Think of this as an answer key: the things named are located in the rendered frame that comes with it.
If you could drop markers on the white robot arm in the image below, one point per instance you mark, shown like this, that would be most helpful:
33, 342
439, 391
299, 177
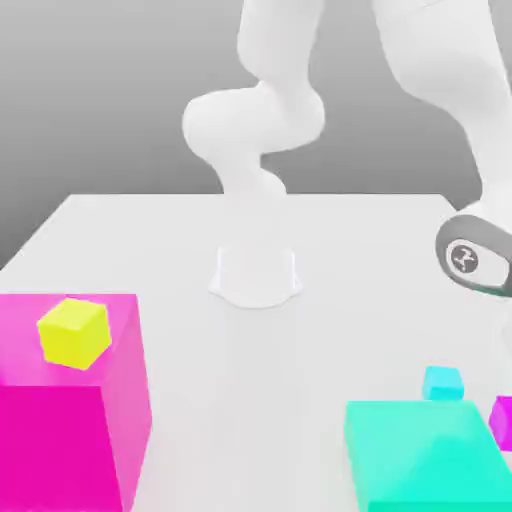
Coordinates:
256, 120

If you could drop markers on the small yellow cube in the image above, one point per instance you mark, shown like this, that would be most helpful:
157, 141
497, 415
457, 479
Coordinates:
74, 334

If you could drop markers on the small cyan cube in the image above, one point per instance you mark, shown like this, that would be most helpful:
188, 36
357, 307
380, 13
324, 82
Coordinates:
442, 384

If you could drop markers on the small magenta cube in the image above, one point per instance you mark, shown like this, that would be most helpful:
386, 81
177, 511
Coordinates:
503, 420

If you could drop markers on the large turquoise box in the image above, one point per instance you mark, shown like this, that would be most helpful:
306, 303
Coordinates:
424, 456

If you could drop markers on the large pink box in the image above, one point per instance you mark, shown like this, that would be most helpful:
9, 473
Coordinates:
52, 440

